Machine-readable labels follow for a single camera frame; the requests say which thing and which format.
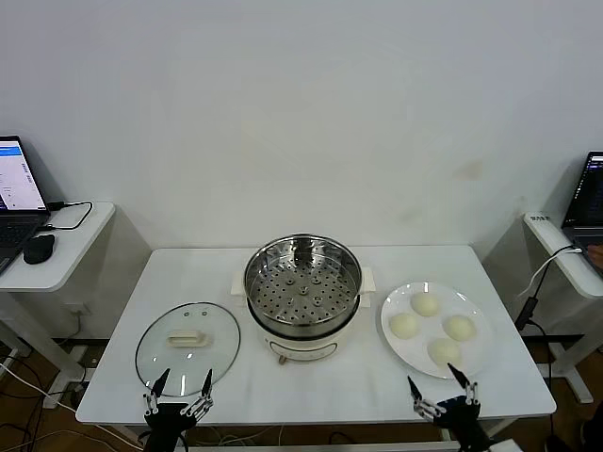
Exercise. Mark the white steamed baozi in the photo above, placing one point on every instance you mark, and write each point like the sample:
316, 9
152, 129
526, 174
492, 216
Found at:
424, 305
404, 325
444, 351
459, 328

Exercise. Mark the white desk with label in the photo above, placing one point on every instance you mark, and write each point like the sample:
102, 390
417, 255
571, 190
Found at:
572, 278

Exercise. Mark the white round plate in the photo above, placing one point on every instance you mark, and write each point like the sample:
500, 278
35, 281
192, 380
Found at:
414, 350

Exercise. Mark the laptop with dark screen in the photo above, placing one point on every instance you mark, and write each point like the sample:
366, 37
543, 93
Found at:
584, 188

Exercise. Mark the white electric cooker base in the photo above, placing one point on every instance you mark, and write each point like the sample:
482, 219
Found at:
306, 346

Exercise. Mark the white wall socket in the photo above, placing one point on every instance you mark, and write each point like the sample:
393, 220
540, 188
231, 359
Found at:
79, 311

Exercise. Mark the laptop with white screen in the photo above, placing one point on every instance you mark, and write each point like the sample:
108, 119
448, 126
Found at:
19, 226

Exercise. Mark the white table frame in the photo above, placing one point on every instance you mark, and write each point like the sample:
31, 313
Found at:
320, 446

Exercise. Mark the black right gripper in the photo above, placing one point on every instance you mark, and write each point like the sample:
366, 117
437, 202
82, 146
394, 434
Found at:
464, 419

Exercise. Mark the round glass pot lid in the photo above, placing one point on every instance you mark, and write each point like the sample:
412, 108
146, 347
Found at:
188, 321

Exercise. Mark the perforated steel steamer basket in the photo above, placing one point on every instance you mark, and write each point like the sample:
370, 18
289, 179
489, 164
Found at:
282, 301

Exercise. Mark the person hand at laptop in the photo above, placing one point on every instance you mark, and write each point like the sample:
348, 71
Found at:
597, 256

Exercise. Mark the black computer mouse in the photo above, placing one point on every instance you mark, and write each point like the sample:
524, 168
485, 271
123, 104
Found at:
39, 248

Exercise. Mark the white desk with mouse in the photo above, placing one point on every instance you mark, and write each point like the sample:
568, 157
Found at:
70, 254

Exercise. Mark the black shoe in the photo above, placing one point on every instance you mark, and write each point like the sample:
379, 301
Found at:
555, 446

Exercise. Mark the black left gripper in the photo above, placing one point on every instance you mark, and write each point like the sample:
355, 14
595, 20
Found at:
165, 419

